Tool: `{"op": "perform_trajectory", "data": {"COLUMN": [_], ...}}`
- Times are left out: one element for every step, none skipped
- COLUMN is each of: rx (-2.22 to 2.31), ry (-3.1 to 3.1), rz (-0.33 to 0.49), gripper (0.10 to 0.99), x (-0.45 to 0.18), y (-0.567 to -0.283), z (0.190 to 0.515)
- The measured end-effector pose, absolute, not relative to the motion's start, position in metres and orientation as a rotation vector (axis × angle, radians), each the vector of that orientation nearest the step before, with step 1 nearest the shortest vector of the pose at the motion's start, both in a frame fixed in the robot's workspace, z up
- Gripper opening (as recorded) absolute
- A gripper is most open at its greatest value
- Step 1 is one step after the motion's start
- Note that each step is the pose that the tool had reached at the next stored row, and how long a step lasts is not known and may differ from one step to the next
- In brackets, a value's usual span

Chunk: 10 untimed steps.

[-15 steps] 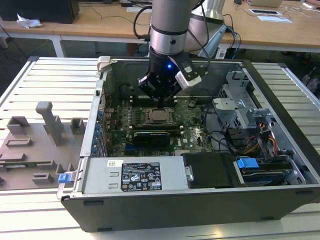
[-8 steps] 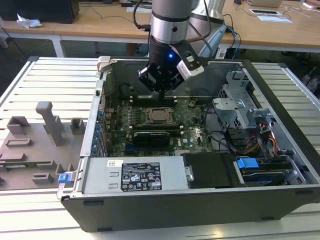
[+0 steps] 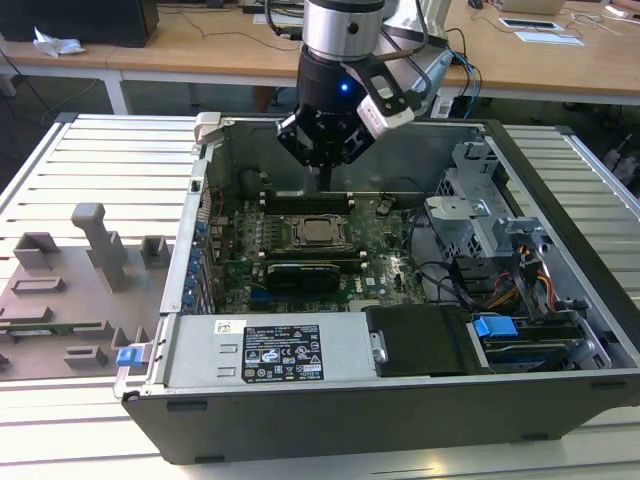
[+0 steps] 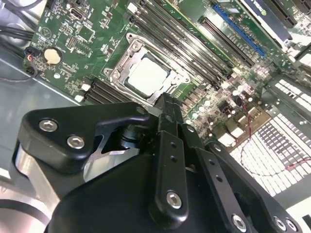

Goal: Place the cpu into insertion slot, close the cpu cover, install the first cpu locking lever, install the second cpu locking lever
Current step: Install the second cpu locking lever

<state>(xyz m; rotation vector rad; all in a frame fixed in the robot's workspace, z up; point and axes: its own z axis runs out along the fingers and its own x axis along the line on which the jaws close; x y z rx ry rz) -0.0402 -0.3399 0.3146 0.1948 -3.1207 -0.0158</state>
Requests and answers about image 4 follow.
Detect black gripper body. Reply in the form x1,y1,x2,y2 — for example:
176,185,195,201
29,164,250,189
47,155,226,233

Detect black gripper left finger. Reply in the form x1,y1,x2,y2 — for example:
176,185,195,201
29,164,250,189
16,93,190,231

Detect silver-topped CPU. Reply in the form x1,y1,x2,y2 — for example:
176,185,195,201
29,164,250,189
125,55,172,99

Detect metal socket cover frame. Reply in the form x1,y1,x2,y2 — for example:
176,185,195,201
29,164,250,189
109,40,192,107

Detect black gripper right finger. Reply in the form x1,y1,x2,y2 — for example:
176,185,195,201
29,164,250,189
171,97,302,233

